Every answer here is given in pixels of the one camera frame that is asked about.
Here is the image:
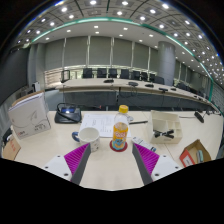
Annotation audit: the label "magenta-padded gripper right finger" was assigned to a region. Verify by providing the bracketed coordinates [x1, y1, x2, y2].
[131, 142, 183, 186]

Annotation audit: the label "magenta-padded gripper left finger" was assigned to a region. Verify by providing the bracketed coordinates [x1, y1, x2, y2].
[41, 142, 92, 186]

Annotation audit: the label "yellow-capped orange drink bottle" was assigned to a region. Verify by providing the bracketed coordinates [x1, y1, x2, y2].
[111, 104, 130, 152]

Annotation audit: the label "small white rectangular box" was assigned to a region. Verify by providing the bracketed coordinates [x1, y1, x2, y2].
[131, 136, 158, 153]

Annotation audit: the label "black markers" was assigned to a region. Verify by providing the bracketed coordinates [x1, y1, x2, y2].
[153, 128, 175, 140]

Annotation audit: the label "flat round red coaster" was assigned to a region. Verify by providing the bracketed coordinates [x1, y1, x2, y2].
[109, 139, 129, 153]

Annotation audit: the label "white paper sheet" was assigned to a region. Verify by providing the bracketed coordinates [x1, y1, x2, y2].
[79, 113, 133, 138]

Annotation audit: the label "brown box with red label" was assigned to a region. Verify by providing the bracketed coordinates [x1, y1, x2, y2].
[179, 139, 212, 168]

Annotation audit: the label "white desk organizer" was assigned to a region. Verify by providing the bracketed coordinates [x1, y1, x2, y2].
[147, 110, 184, 145]

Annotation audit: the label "black conference microphone unit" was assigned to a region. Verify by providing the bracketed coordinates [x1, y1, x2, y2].
[54, 102, 83, 125]

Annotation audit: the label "white cardboard box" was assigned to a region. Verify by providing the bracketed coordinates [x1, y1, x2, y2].
[7, 91, 52, 140]

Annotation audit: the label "brown paper envelope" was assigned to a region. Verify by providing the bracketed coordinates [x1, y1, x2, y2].
[1, 135, 22, 161]

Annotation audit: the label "black table microphone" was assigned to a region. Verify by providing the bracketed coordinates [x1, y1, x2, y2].
[194, 110, 205, 124]

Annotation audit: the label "long curved conference table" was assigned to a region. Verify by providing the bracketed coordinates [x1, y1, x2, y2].
[54, 78, 214, 111]

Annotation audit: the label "grey boxy monitor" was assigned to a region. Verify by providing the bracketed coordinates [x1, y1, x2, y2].
[31, 81, 42, 94]

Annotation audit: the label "group of black office chairs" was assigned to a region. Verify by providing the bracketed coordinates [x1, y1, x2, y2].
[81, 67, 208, 98]

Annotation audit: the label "group of ceiling lights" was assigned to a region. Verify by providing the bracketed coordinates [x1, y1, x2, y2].
[16, 0, 224, 78]

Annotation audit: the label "white mug with blue handle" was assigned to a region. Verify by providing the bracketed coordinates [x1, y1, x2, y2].
[71, 126, 101, 153]

